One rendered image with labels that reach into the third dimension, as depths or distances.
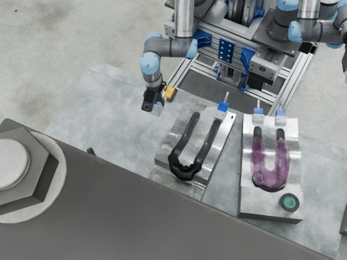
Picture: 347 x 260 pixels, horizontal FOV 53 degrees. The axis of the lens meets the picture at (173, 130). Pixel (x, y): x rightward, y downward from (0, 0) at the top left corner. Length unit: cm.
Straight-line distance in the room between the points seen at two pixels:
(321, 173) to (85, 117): 120
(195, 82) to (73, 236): 225
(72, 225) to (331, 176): 150
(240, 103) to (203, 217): 216
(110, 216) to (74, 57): 282
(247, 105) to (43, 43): 189
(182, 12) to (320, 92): 178
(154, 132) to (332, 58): 186
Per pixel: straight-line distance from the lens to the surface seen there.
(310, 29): 142
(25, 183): 41
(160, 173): 162
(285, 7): 166
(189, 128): 168
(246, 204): 154
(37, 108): 302
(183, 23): 141
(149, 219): 40
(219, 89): 257
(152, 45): 144
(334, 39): 146
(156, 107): 165
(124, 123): 182
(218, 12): 201
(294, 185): 164
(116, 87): 193
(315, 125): 281
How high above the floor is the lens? 240
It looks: 65 degrees down
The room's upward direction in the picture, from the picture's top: 8 degrees counter-clockwise
